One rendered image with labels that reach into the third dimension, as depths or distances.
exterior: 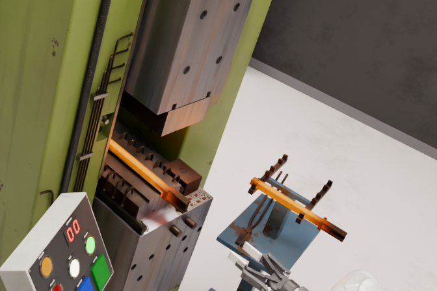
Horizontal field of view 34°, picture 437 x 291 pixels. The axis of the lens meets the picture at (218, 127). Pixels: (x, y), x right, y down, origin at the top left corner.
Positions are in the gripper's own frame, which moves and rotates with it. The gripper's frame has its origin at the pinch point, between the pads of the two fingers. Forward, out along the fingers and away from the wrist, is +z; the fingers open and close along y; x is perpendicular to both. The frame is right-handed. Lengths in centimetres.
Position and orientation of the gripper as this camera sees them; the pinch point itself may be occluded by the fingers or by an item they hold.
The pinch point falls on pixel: (243, 254)
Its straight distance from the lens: 225.8
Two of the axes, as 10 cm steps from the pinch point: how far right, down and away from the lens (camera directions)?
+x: 2.8, -8.0, -5.3
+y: 6.3, -2.6, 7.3
